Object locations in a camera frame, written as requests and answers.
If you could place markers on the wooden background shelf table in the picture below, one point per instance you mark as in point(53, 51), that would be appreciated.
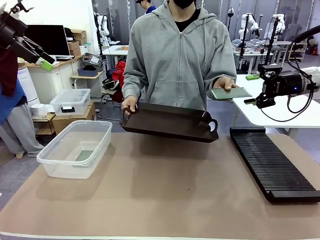
point(295, 47)

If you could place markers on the grey storage bin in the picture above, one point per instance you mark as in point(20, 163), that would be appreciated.
point(87, 72)

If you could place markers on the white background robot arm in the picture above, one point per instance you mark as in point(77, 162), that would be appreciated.
point(280, 21)
point(104, 25)
point(243, 27)

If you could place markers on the red bag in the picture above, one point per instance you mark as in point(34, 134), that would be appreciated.
point(120, 72)

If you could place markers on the large cardboard box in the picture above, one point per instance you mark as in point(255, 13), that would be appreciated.
point(75, 120)

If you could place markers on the grey zip hoodie torso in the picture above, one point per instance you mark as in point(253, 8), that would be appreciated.
point(177, 62)

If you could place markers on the black computer monitor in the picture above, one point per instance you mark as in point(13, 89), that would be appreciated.
point(47, 40)

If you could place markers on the green PCB board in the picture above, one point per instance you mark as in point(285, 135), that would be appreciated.
point(85, 155)
point(235, 93)

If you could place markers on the clear lidded storage box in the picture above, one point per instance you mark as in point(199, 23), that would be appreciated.
point(70, 100)

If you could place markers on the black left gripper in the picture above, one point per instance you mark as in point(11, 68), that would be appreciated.
point(10, 32)

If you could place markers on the clear plastic box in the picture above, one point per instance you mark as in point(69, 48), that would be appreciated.
point(75, 150)

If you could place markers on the background person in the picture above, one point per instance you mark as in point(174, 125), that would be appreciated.
point(147, 7)

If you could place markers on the dark brown serving tray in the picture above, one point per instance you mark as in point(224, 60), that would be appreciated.
point(167, 122)

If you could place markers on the black face mask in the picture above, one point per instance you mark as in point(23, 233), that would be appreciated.
point(183, 3)

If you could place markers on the white round roll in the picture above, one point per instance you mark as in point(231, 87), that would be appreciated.
point(37, 110)

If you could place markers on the grey trousers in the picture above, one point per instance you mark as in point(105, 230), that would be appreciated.
point(17, 130)

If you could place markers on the black carrying case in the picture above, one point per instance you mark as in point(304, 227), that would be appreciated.
point(92, 58)

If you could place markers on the blue garment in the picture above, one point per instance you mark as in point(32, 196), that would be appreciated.
point(10, 105)

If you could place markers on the person's right forearm grey sleeve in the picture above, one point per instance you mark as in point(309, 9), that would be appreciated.
point(133, 86)

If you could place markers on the maroon cloth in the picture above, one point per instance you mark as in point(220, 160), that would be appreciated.
point(8, 75)

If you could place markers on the person's left forearm grey sleeve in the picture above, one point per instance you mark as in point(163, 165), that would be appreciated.
point(220, 72)

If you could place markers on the black metal stand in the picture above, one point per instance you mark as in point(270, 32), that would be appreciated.
point(43, 125)

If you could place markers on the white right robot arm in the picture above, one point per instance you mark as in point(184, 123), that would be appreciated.
point(312, 77)

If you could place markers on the black tripod pole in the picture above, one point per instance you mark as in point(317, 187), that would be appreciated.
point(272, 42)

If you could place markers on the person's right hand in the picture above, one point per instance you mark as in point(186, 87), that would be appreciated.
point(130, 103)

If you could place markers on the white air purifier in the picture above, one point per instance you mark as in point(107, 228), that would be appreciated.
point(27, 87)

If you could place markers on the small cardboard box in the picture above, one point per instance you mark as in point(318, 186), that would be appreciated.
point(73, 45)
point(78, 33)

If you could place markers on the person's left hand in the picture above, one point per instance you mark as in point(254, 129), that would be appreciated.
point(225, 82)

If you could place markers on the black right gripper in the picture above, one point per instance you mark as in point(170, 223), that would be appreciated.
point(285, 83)

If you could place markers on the white table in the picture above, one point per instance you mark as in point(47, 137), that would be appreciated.
point(275, 115)

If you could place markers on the black slotted PCB rack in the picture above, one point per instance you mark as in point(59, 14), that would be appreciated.
point(270, 162)

